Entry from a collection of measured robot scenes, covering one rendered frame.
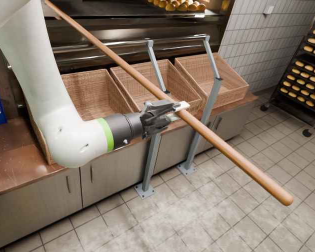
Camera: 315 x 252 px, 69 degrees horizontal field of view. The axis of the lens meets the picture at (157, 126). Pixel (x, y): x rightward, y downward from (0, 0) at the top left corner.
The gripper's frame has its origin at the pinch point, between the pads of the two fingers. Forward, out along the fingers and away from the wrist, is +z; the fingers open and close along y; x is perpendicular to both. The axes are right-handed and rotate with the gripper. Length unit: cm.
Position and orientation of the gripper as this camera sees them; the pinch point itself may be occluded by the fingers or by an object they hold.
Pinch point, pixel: (178, 111)
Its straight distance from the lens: 75.5
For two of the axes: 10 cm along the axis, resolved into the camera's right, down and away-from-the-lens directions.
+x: 6.0, 5.7, -5.6
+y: -1.6, 7.7, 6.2
